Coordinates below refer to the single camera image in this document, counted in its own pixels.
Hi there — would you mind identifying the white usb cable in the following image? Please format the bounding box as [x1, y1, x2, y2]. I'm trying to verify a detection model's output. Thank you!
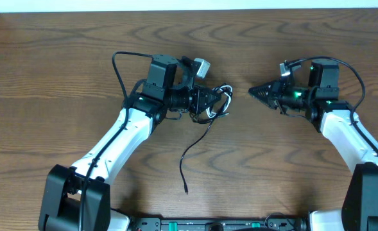
[205, 84, 234, 118]

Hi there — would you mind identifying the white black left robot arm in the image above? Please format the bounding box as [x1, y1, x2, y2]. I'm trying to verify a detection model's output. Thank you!
[38, 58, 221, 230]

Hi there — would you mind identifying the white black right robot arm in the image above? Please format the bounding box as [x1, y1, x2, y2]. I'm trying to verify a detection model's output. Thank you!
[248, 73, 378, 230]

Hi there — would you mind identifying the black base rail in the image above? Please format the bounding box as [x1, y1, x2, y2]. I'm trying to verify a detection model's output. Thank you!
[111, 217, 308, 231]

